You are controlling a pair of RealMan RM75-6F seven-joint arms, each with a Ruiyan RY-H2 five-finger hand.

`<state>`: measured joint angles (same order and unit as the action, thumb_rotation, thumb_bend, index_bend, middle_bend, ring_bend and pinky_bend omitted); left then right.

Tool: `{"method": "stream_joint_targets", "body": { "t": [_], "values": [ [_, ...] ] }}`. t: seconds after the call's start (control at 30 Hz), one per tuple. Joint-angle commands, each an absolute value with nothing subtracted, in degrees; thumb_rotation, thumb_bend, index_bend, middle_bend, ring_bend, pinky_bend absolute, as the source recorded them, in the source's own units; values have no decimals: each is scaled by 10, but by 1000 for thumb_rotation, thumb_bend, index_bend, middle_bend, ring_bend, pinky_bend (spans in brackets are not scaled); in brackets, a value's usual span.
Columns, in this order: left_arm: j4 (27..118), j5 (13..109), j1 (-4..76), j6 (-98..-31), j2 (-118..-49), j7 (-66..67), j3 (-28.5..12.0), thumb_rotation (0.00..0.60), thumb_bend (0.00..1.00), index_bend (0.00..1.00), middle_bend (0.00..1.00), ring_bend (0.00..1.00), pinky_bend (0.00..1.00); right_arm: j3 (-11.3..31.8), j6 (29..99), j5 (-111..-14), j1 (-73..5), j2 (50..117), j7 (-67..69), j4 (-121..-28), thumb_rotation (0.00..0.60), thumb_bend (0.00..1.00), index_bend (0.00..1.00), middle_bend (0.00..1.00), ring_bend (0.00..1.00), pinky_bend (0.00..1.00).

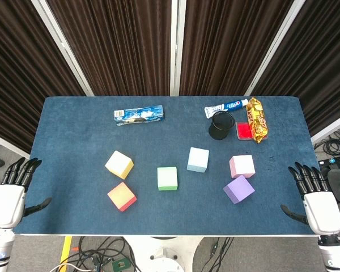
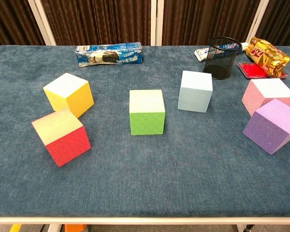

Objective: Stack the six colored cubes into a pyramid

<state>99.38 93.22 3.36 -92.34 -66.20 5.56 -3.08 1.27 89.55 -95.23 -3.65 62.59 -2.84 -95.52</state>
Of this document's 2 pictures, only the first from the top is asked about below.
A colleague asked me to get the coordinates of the gold snack package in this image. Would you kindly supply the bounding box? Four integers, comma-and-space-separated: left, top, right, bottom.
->
245, 97, 270, 145

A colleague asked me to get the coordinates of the black power strip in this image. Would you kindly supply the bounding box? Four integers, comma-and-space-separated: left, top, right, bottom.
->
318, 154, 340, 168

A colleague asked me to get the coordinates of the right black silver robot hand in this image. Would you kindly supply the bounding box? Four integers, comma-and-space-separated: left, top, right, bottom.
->
280, 161, 340, 236

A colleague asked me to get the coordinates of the black hanging cable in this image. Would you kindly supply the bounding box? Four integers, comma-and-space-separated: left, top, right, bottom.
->
203, 237, 235, 272

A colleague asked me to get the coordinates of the black floor cable bundle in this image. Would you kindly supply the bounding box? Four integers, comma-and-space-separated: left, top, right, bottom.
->
49, 236, 137, 272

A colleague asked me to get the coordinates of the dark brown pleated curtain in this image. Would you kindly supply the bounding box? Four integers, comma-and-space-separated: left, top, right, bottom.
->
178, 0, 295, 96
252, 0, 340, 137
46, 0, 172, 96
0, 0, 87, 154

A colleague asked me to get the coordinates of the light blue foam cube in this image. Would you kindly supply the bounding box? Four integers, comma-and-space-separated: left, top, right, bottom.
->
186, 147, 210, 173

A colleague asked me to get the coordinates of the white partition post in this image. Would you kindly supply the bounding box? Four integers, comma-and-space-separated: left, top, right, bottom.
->
244, 0, 306, 96
31, 0, 94, 96
169, 0, 187, 96

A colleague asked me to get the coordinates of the green foam cube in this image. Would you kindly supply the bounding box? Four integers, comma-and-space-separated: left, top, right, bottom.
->
157, 166, 179, 191

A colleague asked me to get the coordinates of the red ink pad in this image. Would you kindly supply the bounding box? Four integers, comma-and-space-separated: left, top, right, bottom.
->
235, 121, 269, 141

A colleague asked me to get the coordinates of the white blue toothpaste tube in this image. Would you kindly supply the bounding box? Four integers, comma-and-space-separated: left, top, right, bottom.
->
204, 98, 249, 119

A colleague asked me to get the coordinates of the yellow floor tape strip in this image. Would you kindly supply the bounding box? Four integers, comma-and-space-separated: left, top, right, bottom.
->
58, 236, 74, 265

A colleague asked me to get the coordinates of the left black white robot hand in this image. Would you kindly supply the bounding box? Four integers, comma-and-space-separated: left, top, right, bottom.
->
0, 157, 52, 229

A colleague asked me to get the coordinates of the blue cookie package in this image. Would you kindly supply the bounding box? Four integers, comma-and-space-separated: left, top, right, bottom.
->
113, 104, 164, 126

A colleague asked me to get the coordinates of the pink foam cube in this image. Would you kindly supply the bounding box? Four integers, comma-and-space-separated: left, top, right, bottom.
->
229, 154, 256, 179

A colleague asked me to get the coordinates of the yellow foam cube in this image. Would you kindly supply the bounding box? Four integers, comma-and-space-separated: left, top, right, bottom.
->
104, 150, 134, 180

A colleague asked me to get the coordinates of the black mesh pen cup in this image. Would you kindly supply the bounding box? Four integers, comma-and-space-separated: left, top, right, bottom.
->
208, 111, 235, 141

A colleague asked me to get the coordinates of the red foam cube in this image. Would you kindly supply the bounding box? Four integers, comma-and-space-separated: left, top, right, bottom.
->
107, 181, 138, 212

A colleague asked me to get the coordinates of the purple foam cube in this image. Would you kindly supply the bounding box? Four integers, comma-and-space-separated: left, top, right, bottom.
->
223, 175, 256, 204

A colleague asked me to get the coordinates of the green circuit board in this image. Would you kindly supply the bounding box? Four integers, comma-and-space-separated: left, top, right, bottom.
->
112, 258, 130, 272

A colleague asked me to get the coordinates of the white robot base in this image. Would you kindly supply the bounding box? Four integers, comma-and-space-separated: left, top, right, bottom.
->
124, 236, 202, 272

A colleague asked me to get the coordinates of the black cable pile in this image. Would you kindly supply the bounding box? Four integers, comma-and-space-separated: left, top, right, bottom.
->
314, 129, 340, 156

